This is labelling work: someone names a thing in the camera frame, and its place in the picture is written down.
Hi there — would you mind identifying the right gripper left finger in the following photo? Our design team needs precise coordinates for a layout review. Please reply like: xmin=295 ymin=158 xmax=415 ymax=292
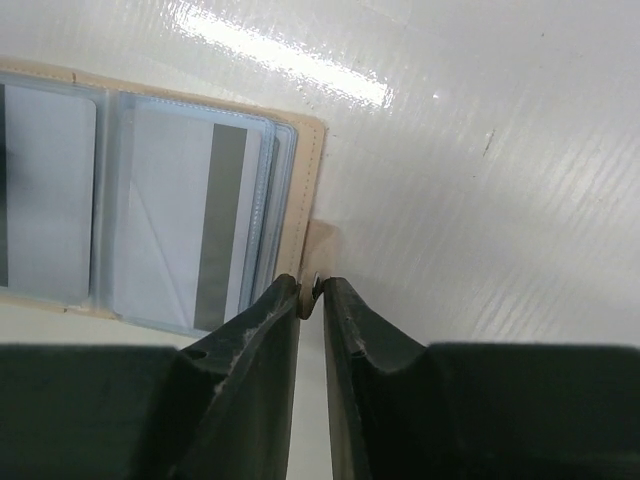
xmin=173 ymin=274 xmax=300 ymax=479

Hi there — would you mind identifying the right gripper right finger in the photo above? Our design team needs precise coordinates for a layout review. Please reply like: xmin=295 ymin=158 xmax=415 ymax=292
xmin=323 ymin=277 xmax=435 ymax=479

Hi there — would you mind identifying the beige leather card holder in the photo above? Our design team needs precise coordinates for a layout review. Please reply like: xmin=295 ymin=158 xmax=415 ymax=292
xmin=1 ymin=57 xmax=332 ymax=334

